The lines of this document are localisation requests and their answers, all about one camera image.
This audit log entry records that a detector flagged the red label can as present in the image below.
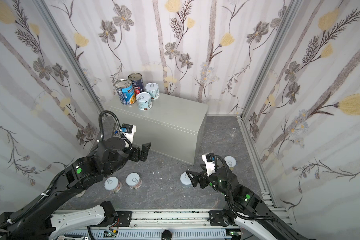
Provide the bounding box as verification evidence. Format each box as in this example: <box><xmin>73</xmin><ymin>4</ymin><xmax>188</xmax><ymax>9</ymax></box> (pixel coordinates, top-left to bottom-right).
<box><xmin>126</xmin><ymin>173</ymin><xmax>142</xmax><ymax>190</ymax></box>

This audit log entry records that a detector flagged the teal label can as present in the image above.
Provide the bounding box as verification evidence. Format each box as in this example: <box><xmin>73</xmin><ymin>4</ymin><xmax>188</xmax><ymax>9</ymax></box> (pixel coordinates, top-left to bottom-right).
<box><xmin>136</xmin><ymin>92</ymin><xmax>153</xmax><ymax>111</ymax></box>

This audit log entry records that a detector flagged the green label can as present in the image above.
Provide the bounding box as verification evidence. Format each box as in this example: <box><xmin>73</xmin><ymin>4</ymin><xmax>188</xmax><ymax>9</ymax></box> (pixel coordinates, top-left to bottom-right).
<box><xmin>145</xmin><ymin>83</ymin><xmax>160</xmax><ymax>100</ymax></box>

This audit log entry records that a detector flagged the blue label tall can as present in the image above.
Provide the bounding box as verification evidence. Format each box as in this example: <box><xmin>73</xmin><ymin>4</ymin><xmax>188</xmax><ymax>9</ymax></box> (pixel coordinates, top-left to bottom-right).
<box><xmin>115</xmin><ymin>79</ymin><xmax>136</xmax><ymax>106</ymax></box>

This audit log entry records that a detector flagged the dark chopped tomatoes can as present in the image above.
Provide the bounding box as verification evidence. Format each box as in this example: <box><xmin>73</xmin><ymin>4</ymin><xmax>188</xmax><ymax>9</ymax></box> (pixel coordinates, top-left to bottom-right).
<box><xmin>128</xmin><ymin>73</ymin><xmax>145</xmax><ymax>96</ymax></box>

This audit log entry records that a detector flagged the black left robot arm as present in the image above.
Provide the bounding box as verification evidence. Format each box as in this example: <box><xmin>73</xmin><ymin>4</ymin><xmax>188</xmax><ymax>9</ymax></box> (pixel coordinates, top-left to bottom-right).
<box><xmin>0</xmin><ymin>137</ymin><xmax>152</xmax><ymax>240</ymax></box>

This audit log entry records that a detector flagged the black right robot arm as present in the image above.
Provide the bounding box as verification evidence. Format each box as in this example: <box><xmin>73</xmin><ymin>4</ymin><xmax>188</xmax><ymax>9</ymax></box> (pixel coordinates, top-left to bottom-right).
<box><xmin>186</xmin><ymin>167</ymin><xmax>307</xmax><ymax>240</ymax></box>

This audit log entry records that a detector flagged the yellow label can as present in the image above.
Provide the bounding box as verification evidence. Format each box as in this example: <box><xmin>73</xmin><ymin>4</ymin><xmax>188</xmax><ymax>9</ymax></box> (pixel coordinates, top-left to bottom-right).
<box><xmin>225</xmin><ymin>156</ymin><xmax>237</xmax><ymax>171</ymax></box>

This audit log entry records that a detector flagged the grey metal cabinet box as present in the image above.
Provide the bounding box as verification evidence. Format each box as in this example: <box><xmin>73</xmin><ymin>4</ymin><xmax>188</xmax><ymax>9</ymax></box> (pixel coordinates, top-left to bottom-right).
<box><xmin>105</xmin><ymin>94</ymin><xmax>209</xmax><ymax>165</ymax></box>

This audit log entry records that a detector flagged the pink label can front-left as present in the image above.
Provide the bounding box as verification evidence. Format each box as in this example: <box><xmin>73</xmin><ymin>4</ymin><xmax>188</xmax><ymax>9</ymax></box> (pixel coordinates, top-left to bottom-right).
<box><xmin>104</xmin><ymin>177</ymin><xmax>122</xmax><ymax>193</ymax></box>

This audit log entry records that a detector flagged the clear plastic measuring cup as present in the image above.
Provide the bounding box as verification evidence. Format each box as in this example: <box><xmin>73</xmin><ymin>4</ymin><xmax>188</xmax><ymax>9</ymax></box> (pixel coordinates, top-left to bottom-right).
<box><xmin>230</xmin><ymin>128</ymin><xmax>239</xmax><ymax>138</ymax></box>

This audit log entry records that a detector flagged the white pill bottle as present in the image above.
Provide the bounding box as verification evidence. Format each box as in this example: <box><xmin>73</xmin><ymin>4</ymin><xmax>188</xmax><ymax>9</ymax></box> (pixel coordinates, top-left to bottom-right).
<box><xmin>76</xmin><ymin>190</ymin><xmax>86</xmax><ymax>198</ymax></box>

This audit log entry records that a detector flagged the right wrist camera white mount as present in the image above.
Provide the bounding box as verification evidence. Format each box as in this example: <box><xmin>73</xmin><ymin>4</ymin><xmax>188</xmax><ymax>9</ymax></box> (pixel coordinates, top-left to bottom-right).
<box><xmin>202</xmin><ymin>153</ymin><xmax>218</xmax><ymax>177</ymax></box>

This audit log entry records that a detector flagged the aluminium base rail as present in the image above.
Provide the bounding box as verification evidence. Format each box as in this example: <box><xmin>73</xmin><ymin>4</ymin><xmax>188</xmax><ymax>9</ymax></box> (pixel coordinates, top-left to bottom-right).
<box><xmin>43</xmin><ymin>208</ymin><xmax>298</xmax><ymax>240</ymax></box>

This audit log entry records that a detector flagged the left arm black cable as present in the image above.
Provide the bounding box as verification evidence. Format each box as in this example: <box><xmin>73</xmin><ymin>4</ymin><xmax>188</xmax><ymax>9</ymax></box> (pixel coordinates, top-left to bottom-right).
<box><xmin>0</xmin><ymin>110</ymin><xmax>122</xmax><ymax>235</ymax></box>

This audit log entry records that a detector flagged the aluminium corner frame left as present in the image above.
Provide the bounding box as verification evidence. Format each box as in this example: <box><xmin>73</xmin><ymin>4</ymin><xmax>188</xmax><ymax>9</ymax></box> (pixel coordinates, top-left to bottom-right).
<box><xmin>33</xmin><ymin>0</ymin><xmax>104</xmax><ymax>113</ymax></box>

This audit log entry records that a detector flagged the aluminium corner frame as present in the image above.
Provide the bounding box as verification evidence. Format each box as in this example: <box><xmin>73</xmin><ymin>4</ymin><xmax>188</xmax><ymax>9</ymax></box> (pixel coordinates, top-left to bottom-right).
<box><xmin>237</xmin><ymin>0</ymin><xmax>303</xmax><ymax>208</ymax></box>
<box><xmin>33</xmin><ymin>0</ymin><xmax>104</xmax><ymax>113</ymax></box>

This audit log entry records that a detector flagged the aluminium corner frame right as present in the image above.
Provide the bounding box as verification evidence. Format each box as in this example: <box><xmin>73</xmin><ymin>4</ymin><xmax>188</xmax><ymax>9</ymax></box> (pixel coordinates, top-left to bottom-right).
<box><xmin>237</xmin><ymin>0</ymin><xmax>303</xmax><ymax>208</ymax></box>

